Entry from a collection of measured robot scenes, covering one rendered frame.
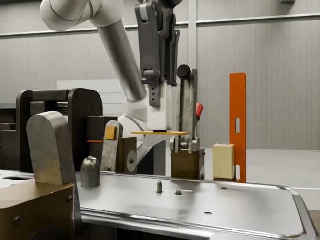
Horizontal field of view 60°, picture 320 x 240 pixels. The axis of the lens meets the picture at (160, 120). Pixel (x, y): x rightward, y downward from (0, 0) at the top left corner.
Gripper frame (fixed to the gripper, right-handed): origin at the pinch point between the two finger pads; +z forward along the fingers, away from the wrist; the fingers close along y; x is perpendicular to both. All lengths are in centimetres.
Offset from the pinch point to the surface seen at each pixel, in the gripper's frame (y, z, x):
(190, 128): -13.4, 3.7, 1.3
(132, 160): -19.2, 11.5, -14.4
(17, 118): -14.0, 1.6, -44.9
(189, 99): -15.2, -2.2, 0.6
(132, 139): -19.7, 6.7, -14.7
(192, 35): -1018, -328, -259
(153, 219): 10.6, 13.2, 3.3
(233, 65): -1066, -207, -109
